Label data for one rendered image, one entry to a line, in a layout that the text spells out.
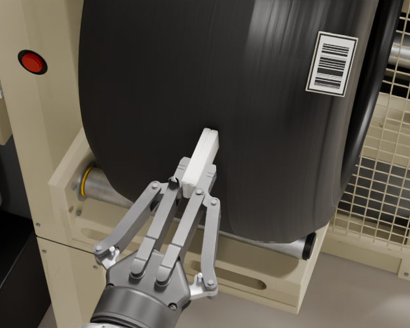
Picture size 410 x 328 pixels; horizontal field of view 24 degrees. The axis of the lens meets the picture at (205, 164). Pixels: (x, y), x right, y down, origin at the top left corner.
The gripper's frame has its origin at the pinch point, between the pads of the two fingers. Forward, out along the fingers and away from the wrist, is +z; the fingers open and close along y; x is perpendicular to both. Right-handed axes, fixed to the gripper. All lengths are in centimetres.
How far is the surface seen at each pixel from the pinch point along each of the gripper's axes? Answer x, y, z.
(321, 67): -7.7, -9.6, 9.8
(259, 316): 131, 6, 40
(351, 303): 132, -13, 51
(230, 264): 39.1, 0.6, 8.4
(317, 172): 5.2, -10.9, 5.9
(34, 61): 20.0, 32.9, 20.6
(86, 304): 83, 32, 12
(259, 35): -9.8, -3.0, 10.1
